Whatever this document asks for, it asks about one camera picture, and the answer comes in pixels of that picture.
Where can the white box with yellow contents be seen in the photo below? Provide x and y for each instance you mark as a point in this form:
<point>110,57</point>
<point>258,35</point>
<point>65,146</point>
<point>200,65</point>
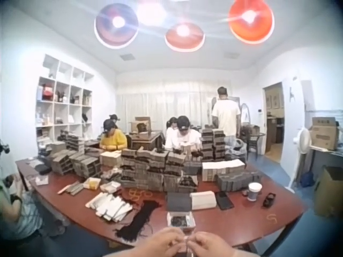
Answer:
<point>91,183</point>

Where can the white door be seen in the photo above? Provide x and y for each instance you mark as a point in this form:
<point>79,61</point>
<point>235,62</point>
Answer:
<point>292,115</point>

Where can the pile of white packets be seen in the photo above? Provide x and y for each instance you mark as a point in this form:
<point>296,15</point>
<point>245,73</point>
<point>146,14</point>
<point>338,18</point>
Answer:
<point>111,206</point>

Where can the white round ceiling lamp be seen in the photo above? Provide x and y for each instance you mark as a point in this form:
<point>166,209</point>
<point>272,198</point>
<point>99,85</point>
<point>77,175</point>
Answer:
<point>151,9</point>

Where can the ceiling air vent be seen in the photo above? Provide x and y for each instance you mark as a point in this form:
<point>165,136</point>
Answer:
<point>126,56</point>

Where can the heap of yellow rubber bands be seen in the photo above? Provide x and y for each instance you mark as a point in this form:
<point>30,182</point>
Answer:
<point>139,194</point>

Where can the open cardboard carton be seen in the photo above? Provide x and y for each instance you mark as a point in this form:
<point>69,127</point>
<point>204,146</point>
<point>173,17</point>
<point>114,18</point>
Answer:
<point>142,124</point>

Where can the white paper cup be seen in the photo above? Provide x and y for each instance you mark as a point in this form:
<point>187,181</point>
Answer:
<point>254,191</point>

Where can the dark chair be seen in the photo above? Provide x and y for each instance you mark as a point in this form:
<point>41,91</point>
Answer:
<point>253,142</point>

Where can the white open box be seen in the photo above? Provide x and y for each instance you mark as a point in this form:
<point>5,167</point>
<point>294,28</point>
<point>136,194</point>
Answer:
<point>110,187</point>

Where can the small box of black pieces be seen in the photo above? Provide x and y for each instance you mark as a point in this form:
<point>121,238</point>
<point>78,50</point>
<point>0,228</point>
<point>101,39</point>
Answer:
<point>180,220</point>

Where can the person's left fingers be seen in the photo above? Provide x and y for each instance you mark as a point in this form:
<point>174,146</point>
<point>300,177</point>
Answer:
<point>179,241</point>

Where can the black phone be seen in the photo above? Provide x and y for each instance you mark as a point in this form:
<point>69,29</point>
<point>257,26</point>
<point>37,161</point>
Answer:
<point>224,200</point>

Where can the plain brown cardboard carton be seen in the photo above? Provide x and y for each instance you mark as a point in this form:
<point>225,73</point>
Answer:
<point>329,192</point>

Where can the blue bag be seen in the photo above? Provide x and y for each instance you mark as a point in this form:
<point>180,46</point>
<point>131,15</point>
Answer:
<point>307,180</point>

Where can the bundle of grey strips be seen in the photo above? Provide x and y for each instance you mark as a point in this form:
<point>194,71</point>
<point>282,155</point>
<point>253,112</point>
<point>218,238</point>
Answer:
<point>71,188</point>

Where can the printed cardboard carton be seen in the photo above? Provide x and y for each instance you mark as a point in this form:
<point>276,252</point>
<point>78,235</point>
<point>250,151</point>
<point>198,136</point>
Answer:
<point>324,134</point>

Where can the white cube shelf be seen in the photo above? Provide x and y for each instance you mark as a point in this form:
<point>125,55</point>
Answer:
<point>64,104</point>

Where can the orange round ceiling lamp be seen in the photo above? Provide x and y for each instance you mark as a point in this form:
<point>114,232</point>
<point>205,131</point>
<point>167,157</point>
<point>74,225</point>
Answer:
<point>251,21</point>

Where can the person's left hand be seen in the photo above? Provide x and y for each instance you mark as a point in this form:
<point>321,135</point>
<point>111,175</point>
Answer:
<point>158,242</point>

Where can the brown wooden desk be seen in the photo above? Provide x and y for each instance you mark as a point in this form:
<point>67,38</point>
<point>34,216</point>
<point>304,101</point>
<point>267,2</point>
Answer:
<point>146,139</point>

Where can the black pouch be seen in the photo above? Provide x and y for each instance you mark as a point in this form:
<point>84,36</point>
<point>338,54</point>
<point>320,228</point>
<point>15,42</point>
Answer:
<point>43,169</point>

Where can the small white tray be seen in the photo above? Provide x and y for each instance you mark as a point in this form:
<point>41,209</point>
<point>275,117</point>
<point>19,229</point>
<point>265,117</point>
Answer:
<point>41,181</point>

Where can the heap of grey packet stacks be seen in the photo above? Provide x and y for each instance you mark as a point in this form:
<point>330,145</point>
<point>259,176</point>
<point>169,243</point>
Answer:
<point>160,166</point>

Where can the white curtain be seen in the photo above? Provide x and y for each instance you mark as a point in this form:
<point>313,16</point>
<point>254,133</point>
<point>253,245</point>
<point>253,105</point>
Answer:
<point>160,101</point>

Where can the white standing fan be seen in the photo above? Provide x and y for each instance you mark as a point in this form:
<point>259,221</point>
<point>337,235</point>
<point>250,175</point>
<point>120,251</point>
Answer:
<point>301,139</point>

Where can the stack of white cards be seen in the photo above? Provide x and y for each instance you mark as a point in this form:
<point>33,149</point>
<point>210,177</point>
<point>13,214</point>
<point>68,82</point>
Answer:
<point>203,200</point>

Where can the blue round ceiling lamp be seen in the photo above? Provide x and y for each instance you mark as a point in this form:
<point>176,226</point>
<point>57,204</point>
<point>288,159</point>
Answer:
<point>116,25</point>

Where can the red round ceiling lamp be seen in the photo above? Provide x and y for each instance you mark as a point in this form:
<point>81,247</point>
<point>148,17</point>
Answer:
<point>185,37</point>

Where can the yellow rubber band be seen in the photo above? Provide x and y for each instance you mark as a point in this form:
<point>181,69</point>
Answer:
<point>272,219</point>

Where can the person's right hand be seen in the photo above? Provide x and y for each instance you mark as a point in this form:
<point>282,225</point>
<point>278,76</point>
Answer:
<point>214,245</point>

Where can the small black tape dispenser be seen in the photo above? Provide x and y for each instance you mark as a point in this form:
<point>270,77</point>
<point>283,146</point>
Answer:
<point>269,200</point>

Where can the person's right fingers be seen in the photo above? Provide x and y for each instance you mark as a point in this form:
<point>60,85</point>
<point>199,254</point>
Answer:
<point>197,242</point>

